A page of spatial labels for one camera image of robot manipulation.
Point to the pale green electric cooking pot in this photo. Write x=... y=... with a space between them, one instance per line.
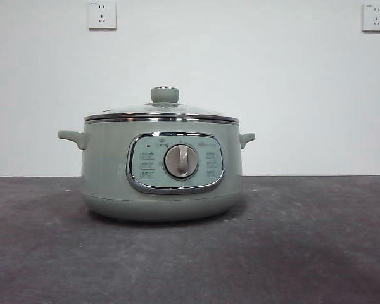
x=107 y=164

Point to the white wall power outlet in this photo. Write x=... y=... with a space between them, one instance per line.
x=102 y=16
x=376 y=18

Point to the glass lid with green knob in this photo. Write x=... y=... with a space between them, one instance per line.
x=164 y=94

